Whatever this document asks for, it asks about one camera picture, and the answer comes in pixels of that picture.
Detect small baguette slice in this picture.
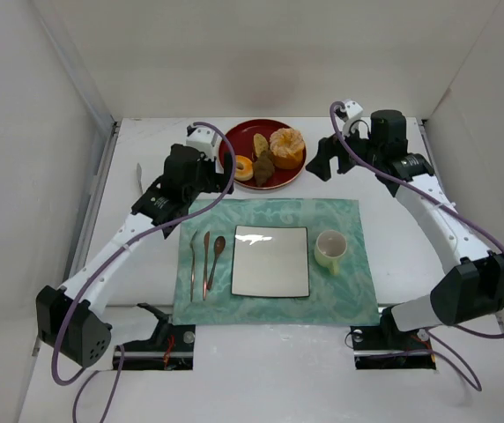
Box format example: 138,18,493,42
253,133,270,158

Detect metal fork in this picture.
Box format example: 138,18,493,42
189,231,198,302

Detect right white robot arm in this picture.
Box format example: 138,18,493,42
307,101,504,332

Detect dark brown bread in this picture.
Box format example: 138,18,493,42
253,150,275,187

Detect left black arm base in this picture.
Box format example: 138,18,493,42
107,303,196,371

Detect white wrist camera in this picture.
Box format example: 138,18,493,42
335,99,363,136
185,125,219,160

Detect pale yellow cup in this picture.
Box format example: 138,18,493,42
315,230,348,276

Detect green marbled placemat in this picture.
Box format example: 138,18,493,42
174,198,379,326

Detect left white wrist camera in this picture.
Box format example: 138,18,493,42
185,125,219,160

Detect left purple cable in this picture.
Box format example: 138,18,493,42
51,122,237,423

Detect orange chiffon cake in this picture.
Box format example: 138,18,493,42
269,128,305,170

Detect round red plate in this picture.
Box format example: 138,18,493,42
226,119,307,190

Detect glazed ring donut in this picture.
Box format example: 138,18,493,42
234,155,254,182

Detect metal knife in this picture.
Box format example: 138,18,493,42
203,231,211,301

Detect square white plate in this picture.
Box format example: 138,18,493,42
231,226,310,299

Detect metal spoon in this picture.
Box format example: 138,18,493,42
207,236,226,291

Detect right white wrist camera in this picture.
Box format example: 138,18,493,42
335,99,363,136

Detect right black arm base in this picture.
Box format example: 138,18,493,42
345,307,436,370

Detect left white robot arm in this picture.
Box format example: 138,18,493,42
35,144,235,368

